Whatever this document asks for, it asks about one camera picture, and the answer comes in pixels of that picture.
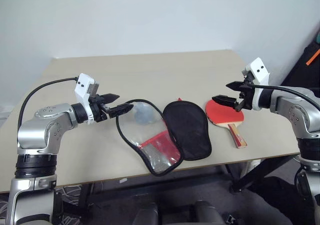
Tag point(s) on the black clear paddle case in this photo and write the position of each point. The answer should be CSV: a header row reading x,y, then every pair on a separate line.
x,y
190,130

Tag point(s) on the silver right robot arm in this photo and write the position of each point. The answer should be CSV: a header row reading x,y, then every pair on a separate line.
x,y
300,105

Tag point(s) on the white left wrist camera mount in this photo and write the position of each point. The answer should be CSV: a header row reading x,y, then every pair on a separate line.
x,y
83,85

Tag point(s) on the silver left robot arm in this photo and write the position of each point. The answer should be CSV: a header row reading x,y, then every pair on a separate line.
x,y
45,132

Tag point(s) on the teal object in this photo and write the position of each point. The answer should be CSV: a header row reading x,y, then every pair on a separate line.
x,y
318,38

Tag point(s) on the black bag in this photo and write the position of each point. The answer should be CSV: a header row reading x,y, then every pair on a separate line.
x,y
303,72

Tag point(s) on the black table frame strut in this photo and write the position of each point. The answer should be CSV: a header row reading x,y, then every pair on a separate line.
x,y
262,171

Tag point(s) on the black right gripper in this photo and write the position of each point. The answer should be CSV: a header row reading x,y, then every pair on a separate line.
x,y
246,95

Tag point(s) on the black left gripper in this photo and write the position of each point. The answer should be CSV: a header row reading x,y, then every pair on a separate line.
x,y
98,110

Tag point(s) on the dark grey rounded shape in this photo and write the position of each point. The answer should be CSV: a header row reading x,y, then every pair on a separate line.
x,y
207,212
147,213

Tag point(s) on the red table tennis paddle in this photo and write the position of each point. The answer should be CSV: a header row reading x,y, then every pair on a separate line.
x,y
222,115

